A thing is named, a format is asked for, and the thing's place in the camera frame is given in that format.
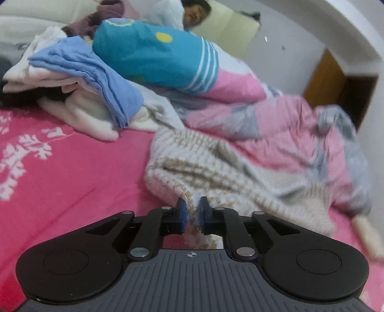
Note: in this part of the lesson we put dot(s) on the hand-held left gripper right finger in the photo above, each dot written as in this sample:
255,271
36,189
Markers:
203,217

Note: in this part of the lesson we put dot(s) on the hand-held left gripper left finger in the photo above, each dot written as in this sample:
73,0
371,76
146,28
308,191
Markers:
181,217

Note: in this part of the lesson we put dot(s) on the beige white checked knit jacket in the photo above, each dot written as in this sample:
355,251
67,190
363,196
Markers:
210,168

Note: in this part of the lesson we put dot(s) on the pink grey floral quilt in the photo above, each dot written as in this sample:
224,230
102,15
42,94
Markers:
279,126

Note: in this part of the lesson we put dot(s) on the folded cream garment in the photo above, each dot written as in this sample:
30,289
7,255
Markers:
364,225

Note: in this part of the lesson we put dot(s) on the blue cloth garment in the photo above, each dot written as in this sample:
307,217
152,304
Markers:
90,66

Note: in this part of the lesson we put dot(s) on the yellow-green wardrobe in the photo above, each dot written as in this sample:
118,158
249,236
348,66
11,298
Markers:
228,33

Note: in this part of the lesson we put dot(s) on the dark cloth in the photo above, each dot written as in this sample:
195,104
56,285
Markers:
18,96

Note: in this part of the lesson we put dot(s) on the white folded garment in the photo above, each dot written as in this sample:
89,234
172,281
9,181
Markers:
33,69

